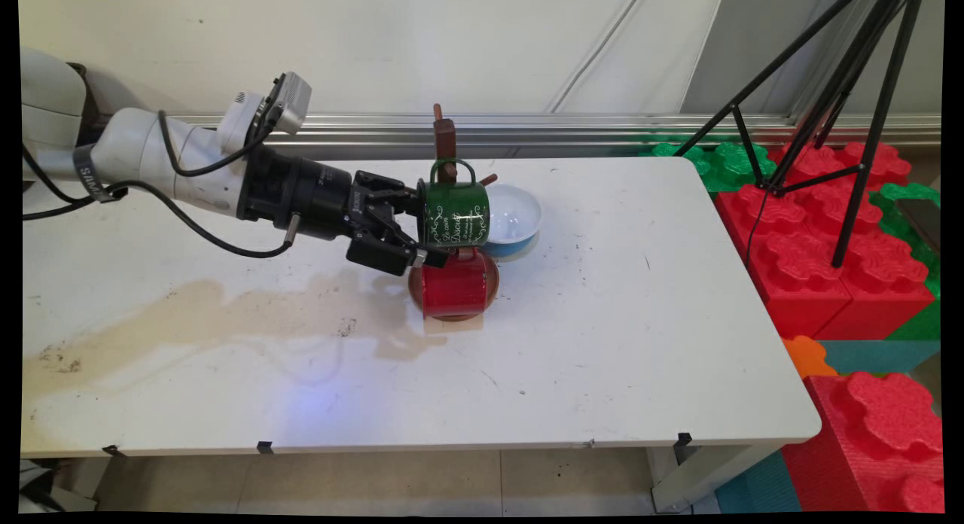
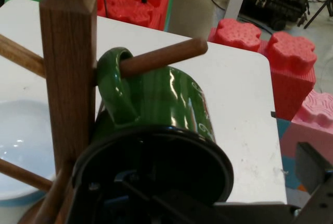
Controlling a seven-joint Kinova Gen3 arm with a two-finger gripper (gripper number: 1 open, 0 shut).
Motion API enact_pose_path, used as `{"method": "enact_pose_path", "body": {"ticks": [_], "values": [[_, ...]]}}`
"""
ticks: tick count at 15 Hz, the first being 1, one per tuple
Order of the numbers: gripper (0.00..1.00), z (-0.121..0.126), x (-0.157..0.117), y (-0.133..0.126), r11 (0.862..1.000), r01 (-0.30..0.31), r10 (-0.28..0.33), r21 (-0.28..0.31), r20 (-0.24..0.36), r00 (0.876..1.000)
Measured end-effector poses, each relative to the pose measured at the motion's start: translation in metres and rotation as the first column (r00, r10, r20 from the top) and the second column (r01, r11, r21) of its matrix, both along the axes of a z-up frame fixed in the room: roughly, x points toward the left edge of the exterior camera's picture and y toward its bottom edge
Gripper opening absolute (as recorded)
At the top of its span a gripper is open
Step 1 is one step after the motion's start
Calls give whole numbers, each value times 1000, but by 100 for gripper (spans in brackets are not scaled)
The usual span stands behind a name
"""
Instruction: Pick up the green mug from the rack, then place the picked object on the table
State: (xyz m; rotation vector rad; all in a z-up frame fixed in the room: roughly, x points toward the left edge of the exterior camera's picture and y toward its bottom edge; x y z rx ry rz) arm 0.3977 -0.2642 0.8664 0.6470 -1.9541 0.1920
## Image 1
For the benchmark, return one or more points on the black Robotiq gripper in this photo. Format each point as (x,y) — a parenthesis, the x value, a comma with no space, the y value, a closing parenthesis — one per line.
(301,196)

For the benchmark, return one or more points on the green enamel mug white print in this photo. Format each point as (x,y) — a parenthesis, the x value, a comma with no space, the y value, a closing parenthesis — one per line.
(452,215)

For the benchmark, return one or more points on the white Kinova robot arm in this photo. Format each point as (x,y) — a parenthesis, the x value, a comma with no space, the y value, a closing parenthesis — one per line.
(143,147)

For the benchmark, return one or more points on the red enamel mug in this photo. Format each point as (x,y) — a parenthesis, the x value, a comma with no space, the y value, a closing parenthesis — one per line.
(452,287)

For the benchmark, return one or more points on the brown wooden mug tree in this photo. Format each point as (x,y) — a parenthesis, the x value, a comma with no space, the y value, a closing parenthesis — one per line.
(444,144)

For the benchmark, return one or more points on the blue bowl white inside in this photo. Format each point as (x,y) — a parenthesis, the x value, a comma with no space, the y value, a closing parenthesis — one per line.
(516,215)

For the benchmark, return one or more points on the black table edge clip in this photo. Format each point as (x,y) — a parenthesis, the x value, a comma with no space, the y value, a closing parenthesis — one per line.
(264,447)
(113,450)
(682,443)

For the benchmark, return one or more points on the brown wicker basket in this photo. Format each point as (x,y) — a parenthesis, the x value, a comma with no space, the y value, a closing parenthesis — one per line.
(89,102)

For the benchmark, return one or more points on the green foam puzzle block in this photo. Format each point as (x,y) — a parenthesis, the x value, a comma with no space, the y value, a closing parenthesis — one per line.
(723,166)
(922,313)

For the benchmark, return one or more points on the red foam puzzle block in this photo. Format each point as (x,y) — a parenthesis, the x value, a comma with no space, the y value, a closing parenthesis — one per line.
(813,162)
(783,275)
(881,298)

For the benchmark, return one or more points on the white table leg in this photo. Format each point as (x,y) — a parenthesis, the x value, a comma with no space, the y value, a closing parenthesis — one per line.
(700,479)

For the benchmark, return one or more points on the orange foam block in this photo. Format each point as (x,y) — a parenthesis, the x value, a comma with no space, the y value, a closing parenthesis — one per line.
(806,357)

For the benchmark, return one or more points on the teal foam block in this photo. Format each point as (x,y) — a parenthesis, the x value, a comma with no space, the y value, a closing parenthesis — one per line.
(757,486)

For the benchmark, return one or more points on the black tripod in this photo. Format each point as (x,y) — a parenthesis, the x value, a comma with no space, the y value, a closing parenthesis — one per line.
(877,132)

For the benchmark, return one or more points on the teal foam panel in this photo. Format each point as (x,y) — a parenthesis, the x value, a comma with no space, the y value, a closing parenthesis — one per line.
(881,356)

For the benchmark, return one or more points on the large red foam block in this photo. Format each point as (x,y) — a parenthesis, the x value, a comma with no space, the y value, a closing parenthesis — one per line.
(866,441)

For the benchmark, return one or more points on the dark flat panel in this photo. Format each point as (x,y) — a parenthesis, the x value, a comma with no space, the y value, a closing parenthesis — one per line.
(922,223)

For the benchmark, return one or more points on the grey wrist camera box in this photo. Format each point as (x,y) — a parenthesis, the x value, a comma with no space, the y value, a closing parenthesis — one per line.
(290,102)

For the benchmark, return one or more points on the aluminium wall rail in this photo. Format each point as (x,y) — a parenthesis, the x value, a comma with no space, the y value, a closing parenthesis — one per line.
(565,129)

